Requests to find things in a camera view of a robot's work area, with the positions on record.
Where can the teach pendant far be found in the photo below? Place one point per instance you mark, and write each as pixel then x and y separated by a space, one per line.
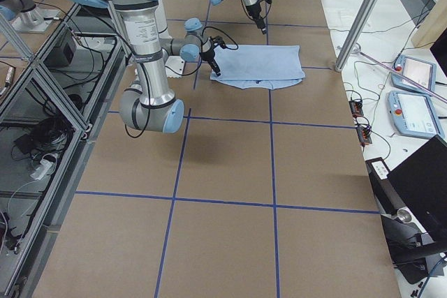
pixel 422 72

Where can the reacher grabber tool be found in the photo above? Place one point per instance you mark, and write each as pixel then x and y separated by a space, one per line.
pixel 357 50

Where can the teach pendant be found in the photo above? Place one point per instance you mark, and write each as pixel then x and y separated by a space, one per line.
pixel 414 115
pixel 422 72

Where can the aluminium frame post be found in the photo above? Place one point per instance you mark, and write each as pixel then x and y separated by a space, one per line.
pixel 356 29

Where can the black monitor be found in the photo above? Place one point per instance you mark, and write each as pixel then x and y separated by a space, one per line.
pixel 420 181

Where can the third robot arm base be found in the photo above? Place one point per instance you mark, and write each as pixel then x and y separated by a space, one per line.
pixel 26 16

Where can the teach pendant near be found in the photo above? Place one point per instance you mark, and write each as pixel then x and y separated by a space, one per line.
pixel 414 115

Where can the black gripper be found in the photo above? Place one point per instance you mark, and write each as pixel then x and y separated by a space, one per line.
pixel 208 55
pixel 254 12

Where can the light blue t-shirt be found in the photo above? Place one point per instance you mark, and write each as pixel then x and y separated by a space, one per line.
pixel 259 66

